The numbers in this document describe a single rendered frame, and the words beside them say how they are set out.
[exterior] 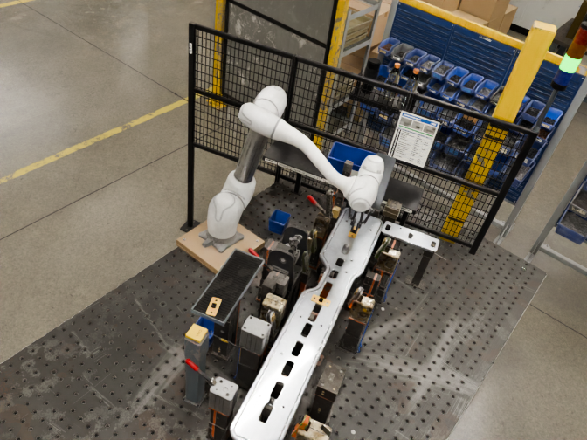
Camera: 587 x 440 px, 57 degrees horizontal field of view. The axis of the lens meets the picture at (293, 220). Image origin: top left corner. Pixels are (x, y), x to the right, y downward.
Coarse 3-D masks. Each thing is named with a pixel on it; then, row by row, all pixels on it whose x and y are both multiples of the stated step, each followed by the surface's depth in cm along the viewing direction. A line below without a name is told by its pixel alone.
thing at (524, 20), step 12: (516, 0) 760; (528, 0) 751; (540, 0) 742; (552, 0) 732; (564, 0) 723; (576, 0) 715; (516, 12) 768; (528, 12) 758; (540, 12) 749; (552, 12) 739; (564, 12) 730; (576, 12) 722; (516, 24) 778; (528, 24) 765
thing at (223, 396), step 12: (216, 384) 192; (228, 384) 193; (216, 396) 191; (228, 396) 190; (216, 408) 196; (228, 408) 193; (216, 420) 203; (228, 420) 202; (216, 432) 209; (228, 432) 210
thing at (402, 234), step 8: (384, 224) 278; (392, 224) 279; (384, 232) 273; (392, 232) 274; (400, 232) 275; (408, 232) 276; (416, 232) 277; (400, 240) 272; (408, 240) 271; (416, 240) 272; (424, 240) 273; (432, 240) 274; (424, 248) 269; (432, 248) 270
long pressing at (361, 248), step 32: (320, 256) 255; (352, 256) 258; (320, 288) 240; (288, 320) 224; (320, 320) 227; (288, 352) 213; (320, 352) 216; (256, 384) 201; (288, 384) 203; (256, 416) 192; (288, 416) 194
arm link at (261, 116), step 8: (248, 104) 239; (256, 104) 240; (264, 104) 240; (272, 104) 242; (240, 112) 239; (248, 112) 237; (256, 112) 237; (264, 112) 238; (272, 112) 240; (240, 120) 242; (248, 120) 238; (256, 120) 237; (264, 120) 236; (272, 120) 237; (256, 128) 239; (264, 128) 237; (272, 128) 237
